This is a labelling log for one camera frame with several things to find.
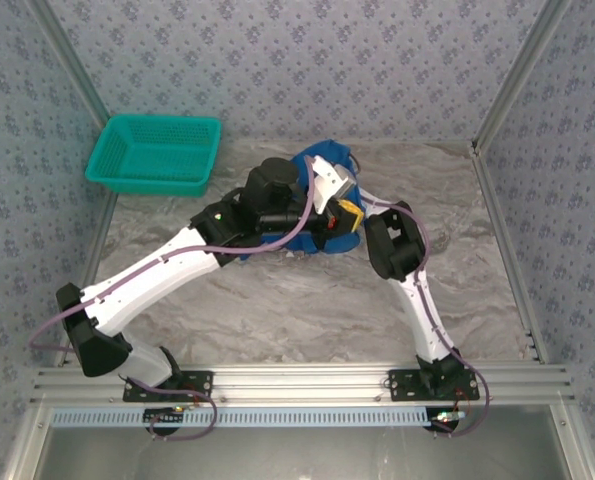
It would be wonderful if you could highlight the blue printed t-shirt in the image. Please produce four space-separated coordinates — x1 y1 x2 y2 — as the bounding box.
239 138 367 262

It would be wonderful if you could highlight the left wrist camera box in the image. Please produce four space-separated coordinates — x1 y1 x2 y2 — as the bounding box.
309 155 357 215

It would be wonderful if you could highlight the small black circuit board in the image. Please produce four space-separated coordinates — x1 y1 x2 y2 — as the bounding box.
426 408 467 434
143 407 187 434

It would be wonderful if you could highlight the aluminium frame leg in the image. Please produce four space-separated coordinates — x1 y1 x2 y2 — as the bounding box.
549 403 595 480
1 403 53 480

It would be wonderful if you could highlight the white slotted cable duct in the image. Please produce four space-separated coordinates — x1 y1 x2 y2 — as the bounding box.
50 405 431 429

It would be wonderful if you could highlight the long aluminium base rail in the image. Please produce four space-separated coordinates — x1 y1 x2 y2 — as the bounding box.
31 364 576 405

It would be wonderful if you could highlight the teal plastic basket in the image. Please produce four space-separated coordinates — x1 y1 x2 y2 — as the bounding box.
85 114 223 198

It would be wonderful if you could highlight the grey metal panel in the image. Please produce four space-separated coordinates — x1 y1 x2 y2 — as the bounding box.
39 427 571 480

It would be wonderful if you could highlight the aluminium frame post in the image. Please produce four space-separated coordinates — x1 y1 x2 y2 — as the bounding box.
470 0 576 157
26 0 116 134

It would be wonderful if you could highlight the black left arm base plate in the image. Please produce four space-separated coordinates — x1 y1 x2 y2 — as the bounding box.
122 370 214 403

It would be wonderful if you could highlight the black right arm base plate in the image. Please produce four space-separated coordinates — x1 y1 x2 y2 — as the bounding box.
387 368 481 402

